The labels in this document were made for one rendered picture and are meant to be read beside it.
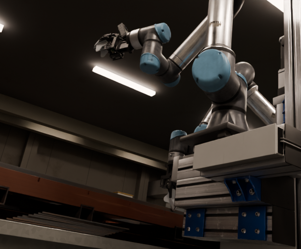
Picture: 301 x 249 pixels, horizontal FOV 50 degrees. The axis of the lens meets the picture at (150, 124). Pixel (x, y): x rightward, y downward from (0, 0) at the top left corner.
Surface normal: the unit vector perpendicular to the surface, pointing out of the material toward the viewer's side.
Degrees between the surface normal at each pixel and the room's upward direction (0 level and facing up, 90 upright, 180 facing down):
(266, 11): 180
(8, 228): 90
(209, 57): 98
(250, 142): 90
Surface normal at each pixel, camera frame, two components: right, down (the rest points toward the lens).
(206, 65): -0.52, -0.26
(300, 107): -0.83, -0.31
